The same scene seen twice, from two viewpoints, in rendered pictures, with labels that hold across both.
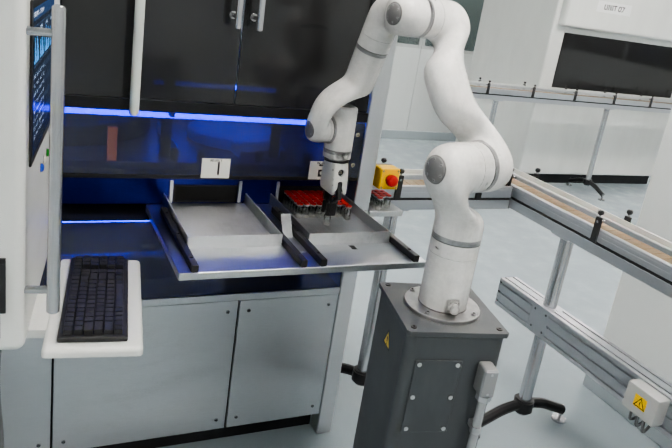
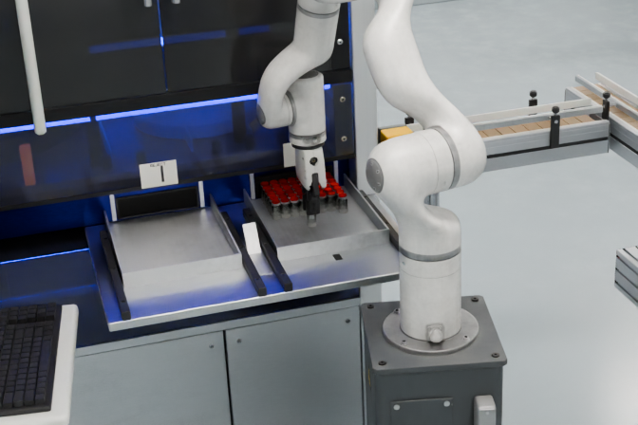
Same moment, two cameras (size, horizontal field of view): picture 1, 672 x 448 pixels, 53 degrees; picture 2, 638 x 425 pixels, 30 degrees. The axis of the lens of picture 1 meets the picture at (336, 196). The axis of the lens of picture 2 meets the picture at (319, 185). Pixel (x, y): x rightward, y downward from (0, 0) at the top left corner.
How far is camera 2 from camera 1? 0.88 m
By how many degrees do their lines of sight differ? 13
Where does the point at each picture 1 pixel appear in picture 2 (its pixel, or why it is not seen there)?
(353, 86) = (303, 55)
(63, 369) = not seen: outside the picture
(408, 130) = not seen: outside the picture
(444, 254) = (411, 271)
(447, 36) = not seen: outside the picture
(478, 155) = (425, 151)
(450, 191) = (394, 200)
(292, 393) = not seen: outside the picture
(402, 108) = not seen: outside the picture
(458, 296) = (440, 319)
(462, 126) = (414, 110)
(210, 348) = (197, 393)
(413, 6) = not seen: outside the picture
